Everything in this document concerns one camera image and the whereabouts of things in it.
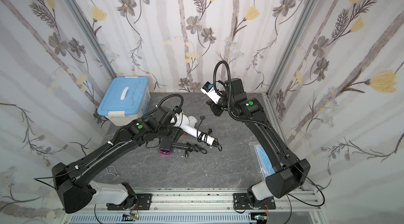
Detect dark grey pink hair dryer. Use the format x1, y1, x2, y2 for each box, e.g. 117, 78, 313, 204
159, 138, 189, 155

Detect white hair dryer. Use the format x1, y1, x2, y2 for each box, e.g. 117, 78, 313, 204
174, 112, 222, 150

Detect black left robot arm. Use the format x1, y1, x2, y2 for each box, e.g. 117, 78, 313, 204
51, 108, 182, 213

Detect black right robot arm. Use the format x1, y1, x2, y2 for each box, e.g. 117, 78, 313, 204
206, 98, 311, 209

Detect blue lid storage box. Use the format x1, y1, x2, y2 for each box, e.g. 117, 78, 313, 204
97, 76, 150, 126

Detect blue face mask pack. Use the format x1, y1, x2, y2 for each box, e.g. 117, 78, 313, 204
249, 142, 275, 178

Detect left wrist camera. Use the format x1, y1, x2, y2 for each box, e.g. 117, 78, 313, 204
144, 93, 184, 126

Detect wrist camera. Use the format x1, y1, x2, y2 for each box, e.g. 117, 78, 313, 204
144, 93, 184, 126
201, 81, 225, 105

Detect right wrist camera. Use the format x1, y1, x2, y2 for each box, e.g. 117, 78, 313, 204
201, 81, 225, 105

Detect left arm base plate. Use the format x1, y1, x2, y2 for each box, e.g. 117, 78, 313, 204
106, 193, 153, 210

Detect metal wire tongs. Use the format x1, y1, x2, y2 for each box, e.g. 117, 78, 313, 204
106, 166, 120, 177

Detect white vented cable duct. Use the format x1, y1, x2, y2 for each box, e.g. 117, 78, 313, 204
67, 212, 257, 224

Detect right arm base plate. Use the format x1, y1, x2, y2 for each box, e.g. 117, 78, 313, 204
233, 193, 276, 211

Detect aluminium rail frame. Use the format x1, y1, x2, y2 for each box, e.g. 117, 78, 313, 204
60, 188, 327, 224

